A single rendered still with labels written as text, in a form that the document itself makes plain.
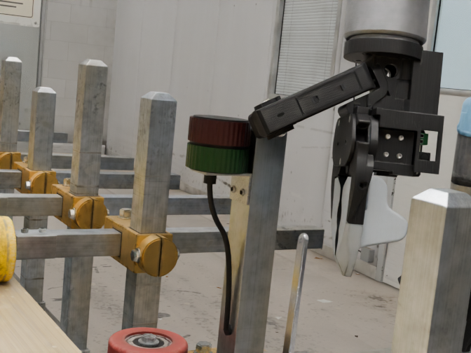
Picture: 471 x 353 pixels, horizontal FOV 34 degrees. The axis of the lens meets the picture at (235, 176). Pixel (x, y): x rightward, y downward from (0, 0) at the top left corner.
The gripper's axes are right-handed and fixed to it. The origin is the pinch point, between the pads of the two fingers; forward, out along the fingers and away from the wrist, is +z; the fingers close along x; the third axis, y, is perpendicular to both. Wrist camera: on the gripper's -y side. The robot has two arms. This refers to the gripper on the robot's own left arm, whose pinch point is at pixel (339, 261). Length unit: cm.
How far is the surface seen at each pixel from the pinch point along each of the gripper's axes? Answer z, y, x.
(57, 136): -17, -47, 156
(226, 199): -4, -5, 67
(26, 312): 10.0, -29.7, 17.1
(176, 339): 10.2, -13.6, 10.1
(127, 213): -1.0, -20.8, 36.6
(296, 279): 3.3, -1.4, 12.2
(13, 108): -18, -49, 95
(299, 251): 0.3, -1.2, 13.2
